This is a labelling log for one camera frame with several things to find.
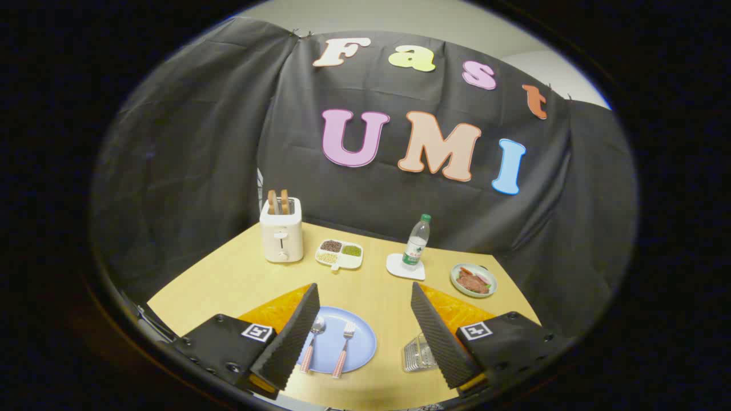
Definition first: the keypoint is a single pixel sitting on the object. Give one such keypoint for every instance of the blue plate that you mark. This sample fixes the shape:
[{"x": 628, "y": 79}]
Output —
[{"x": 361, "y": 342}]

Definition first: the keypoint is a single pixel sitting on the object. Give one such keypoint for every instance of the white divided snack dish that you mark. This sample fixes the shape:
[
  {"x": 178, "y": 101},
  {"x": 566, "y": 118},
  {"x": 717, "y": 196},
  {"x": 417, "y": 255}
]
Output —
[{"x": 339, "y": 255}]

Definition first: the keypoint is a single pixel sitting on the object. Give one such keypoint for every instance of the cream toaster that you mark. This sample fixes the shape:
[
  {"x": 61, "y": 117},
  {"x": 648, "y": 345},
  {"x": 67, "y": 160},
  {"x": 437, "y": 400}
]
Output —
[{"x": 281, "y": 240}]

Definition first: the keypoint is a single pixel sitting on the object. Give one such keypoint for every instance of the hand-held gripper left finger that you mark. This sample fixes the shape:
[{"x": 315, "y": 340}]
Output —
[{"x": 291, "y": 342}]

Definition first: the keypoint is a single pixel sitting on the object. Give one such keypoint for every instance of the white square coaster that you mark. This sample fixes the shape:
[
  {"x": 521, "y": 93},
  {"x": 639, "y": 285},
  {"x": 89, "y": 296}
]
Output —
[{"x": 395, "y": 267}]

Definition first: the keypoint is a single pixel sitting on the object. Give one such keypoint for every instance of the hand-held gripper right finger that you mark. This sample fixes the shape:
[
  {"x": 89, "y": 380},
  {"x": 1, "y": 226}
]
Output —
[{"x": 440, "y": 342}]

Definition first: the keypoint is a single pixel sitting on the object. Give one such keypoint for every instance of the clear water bottle green cap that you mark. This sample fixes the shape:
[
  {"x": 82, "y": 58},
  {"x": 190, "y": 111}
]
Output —
[{"x": 415, "y": 245}]

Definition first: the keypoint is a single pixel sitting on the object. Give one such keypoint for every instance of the brown toast slice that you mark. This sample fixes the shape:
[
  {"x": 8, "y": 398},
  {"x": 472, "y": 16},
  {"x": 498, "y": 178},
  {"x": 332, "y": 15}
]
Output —
[
  {"x": 284, "y": 201},
  {"x": 272, "y": 202}
]

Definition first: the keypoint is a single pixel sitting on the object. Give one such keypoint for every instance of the green plate of food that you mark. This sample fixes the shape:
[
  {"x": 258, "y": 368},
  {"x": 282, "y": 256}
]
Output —
[{"x": 473, "y": 281}]

